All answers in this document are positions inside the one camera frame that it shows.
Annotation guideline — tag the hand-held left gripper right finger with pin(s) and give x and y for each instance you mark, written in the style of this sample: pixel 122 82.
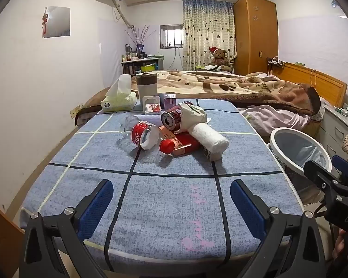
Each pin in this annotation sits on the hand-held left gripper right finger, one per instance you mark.
pixel 246 208

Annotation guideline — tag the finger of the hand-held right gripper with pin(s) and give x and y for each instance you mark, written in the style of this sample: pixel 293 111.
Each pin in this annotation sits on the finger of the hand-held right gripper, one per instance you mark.
pixel 345 166
pixel 319 175

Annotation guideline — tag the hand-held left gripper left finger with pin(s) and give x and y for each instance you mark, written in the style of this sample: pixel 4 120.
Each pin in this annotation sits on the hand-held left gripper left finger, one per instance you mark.
pixel 97 205

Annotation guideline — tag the plastic bin liner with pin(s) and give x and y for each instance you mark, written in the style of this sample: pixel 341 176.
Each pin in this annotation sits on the plastic bin liner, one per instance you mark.
pixel 301 147

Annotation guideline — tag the white round trash bin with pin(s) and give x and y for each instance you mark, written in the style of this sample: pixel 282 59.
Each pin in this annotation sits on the white round trash bin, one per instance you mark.
pixel 274 147

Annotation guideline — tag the white printed tissue packet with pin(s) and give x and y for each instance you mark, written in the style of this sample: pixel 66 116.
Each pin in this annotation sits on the white printed tissue packet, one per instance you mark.
pixel 214 156

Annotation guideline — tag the clear bottle with red label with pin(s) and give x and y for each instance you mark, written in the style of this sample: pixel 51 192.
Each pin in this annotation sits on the clear bottle with red label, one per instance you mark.
pixel 139 133

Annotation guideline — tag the grey wrapper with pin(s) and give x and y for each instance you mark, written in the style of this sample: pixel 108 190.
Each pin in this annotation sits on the grey wrapper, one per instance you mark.
pixel 191 115

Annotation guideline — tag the pink and red drink carton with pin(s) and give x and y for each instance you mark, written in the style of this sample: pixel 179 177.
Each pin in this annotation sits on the pink and red drink carton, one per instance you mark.
pixel 152 107

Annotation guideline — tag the dark red printed can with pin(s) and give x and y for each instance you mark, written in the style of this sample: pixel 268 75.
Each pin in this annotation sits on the dark red printed can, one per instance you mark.
pixel 174 115

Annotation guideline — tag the purple drink carton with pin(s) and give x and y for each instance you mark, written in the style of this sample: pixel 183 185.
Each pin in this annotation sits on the purple drink carton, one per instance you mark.
pixel 170 102

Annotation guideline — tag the person's right hand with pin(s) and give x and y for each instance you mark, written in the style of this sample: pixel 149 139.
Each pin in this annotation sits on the person's right hand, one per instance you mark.
pixel 340 246

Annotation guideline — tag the grey nightstand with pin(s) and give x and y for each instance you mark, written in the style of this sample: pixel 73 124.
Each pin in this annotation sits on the grey nightstand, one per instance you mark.
pixel 330 127

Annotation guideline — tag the pink bed sheet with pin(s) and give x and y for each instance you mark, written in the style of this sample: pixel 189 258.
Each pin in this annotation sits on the pink bed sheet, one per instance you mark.
pixel 266 118

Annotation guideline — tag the wooden bed headboard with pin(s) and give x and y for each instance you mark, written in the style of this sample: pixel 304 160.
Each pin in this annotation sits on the wooden bed headboard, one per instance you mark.
pixel 322 81

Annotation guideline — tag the wooden board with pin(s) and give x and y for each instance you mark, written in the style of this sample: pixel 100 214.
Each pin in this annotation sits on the wooden board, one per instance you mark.
pixel 3 237

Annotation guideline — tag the green tissue box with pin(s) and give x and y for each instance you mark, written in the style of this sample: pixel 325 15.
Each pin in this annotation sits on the green tissue box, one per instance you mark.
pixel 119 101

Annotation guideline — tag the power strip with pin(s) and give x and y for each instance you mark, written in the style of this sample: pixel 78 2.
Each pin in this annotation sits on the power strip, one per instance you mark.
pixel 275 62

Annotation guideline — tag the brown printed blanket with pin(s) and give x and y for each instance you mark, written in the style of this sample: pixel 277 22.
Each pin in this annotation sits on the brown printed blanket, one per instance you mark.
pixel 235 87

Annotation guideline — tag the white and brown mug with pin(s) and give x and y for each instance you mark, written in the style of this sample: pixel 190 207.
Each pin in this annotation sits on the white and brown mug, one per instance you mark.
pixel 146 88

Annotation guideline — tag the brown teddy bear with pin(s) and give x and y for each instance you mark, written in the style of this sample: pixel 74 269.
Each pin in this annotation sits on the brown teddy bear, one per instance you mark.
pixel 219 58

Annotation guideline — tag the wooden wardrobe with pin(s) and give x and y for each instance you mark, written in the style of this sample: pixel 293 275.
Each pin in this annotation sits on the wooden wardrobe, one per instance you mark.
pixel 255 34

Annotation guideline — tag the row of cosmetic bottles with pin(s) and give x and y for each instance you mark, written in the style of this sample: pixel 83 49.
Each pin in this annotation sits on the row of cosmetic bottles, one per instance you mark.
pixel 133 55

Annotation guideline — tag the white dressing desk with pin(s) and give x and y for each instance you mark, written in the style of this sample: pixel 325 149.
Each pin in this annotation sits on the white dressing desk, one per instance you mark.
pixel 155 60

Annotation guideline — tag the vase of dried branches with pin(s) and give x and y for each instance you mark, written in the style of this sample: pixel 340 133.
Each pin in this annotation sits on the vase of dried branches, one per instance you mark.
pixel 140 39

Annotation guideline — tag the heart patterned curtain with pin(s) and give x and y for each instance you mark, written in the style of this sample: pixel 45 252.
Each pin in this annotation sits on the heart patterned curtain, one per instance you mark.
pixel 203 34

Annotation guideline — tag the barred window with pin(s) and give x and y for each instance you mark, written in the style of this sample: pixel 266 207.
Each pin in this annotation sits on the barred window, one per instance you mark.
pixel 171 36

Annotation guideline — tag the white wrapped pipe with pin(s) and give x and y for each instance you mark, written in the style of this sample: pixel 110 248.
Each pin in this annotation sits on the white wrapped pipe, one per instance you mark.
pixel 121 15

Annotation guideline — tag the red hanging ornament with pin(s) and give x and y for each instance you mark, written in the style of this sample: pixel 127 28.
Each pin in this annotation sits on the red hanging ornament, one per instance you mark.
pixel 45 20

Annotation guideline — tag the yellow wall socket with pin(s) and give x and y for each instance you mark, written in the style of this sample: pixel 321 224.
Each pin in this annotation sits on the yellow wall socket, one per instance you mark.
pixel 74 112

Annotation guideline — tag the blue flower wall stickers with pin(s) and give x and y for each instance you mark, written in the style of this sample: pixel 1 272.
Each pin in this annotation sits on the blue flower wall stickers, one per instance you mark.
pixel 338 5

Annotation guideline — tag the small photo frame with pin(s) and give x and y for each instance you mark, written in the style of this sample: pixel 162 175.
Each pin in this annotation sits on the small photo frame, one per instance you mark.
pixel 140 48

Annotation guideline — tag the silver wall mirror panel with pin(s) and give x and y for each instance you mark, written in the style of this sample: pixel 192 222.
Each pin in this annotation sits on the silver wall mirror panel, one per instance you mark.
pixel 58 21

